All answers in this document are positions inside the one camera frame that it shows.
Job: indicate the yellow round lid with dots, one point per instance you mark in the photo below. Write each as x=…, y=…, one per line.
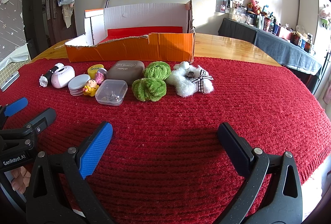
x=95, y=70

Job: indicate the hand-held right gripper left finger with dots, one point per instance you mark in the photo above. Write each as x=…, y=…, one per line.
x=95, y=151

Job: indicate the brown makeup case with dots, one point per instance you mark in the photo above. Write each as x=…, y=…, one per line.
x=125, y=71

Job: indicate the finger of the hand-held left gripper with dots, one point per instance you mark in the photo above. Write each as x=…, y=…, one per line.
x=15, y=107
x=42, y=119

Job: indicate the beige hanging cloth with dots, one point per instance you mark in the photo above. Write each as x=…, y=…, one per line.
x=67, y=15

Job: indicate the white cabinet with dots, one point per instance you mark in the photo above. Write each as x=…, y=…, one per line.
x=309, y=9

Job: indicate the orange cardboard box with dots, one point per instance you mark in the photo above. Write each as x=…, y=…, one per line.
x=129, y=48

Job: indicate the person's left hand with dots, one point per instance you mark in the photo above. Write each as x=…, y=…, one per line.
x=18, y=180

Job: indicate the small cartoon child figurine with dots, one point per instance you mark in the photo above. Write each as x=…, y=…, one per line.
x=91, y=87

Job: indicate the green yarn scrunchie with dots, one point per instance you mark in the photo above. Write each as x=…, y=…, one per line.
x=148, y=89
x=156, y=70

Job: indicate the dark wooden door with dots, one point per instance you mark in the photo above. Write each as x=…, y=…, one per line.
x=49, y=30

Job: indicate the pink clog-shaped charm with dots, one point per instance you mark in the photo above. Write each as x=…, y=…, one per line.
x=100, y=76

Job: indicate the red knitted mat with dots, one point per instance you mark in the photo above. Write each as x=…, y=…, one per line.
x=181, y=110

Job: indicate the pink plush toy figure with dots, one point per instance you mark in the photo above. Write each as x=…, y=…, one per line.
x=254, y=4

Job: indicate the black roll with white tissue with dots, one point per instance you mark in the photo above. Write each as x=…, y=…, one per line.
x=49, y=75

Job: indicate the white fluffy star checked bow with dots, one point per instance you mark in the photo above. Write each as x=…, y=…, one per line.
x=186, y=84

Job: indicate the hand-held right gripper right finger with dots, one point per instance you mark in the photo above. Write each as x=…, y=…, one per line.
x=232, y=143

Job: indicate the small white round figurine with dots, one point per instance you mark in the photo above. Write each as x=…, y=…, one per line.
x=183, y=64

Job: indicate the shelf of cups and bottles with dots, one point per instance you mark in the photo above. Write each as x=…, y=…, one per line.
x=279, y=27

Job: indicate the clear plastic box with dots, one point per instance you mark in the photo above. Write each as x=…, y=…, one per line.
x=111, y=92

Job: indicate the pink round handheld device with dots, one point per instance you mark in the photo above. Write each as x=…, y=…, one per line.
x=62, y=76

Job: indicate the white plush toy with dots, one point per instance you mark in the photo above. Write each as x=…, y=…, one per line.
x=324, y=15

